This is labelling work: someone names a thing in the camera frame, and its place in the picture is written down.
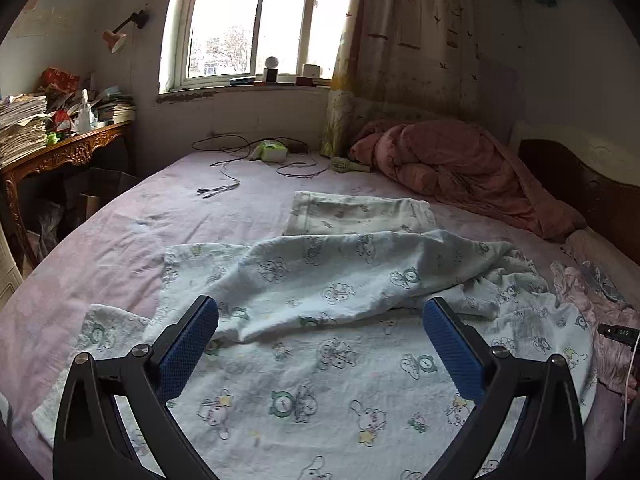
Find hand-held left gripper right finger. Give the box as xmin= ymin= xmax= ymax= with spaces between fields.
xmin=422 ymin=296 xmax=586 ymax=480

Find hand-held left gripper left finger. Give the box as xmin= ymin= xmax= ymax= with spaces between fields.
xmin=52 ymin=295 xmax=221 ymax=480

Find white cartoon print pants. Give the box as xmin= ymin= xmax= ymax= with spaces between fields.
xmin=32 ymin=230 xmax=598 ymax=480

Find pink floral pillow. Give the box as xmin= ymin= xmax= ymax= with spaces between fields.
xmin=550 ymin=230 xmax=640 ymax=406

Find bed with pink sheet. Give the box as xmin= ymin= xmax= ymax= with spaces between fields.
xmin=0 ymin=147 xmax=640 ymax=480

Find dark wooden headboard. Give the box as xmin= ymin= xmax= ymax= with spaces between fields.
xmin=510 ymin=122 xmax=640 ymax=261

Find folded white printed cloth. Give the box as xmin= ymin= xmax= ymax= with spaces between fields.
xmin=282 ymin=191 xmax=438 ymax=237

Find cardboard box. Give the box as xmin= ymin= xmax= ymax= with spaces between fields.
xmin=62 ymin=167 xmax=141 ymax=221

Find pink quilt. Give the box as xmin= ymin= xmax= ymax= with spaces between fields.
xmin=349 ymin=119 xmax=588 ymax=241

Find white cabinet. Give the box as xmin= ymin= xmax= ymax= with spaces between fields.
xmin=0 ymin=230 xmax=26 ymax=306

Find green and white box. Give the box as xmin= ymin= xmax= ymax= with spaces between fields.
xmin=250 ymin=139 xmax=290 ymax=163

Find carved wooden desk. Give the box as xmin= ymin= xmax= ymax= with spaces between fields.
xmin=0 ymin=122 xmax=136 ymax=271

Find white spray bottle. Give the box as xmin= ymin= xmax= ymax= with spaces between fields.
xmin=75 ymin=89 xmax=98 ymax=133

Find stack of papers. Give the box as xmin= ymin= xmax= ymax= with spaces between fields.
xmin=0 ymin=94 xmax=48 ymax=168

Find red packet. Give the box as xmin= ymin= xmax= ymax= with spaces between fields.
xmin=40 ymin=66 xmax=81 ymax=93

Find patterned beige curtain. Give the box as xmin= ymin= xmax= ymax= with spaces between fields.
xmin=320 ymin=0 xmax=481 ymax=158

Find white framed window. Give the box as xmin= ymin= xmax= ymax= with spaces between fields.
xmin=160 ymin=0 xmax=356 ymax=93

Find thin grey cable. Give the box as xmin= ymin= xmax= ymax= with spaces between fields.
xmin=197 ymin=157 xmax=251 ymax=198

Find thin black cable loop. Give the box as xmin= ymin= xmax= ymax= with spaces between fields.
xmin=276 ymin=152 xmax=331 ymax=178

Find black looped cable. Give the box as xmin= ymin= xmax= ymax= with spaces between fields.
xmin=191 ymin=132 xmax=311 ymax=161

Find wall lamp with pink shade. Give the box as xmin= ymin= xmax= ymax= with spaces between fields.
xmin=102 ymin=10 xmax=150 ymax=54

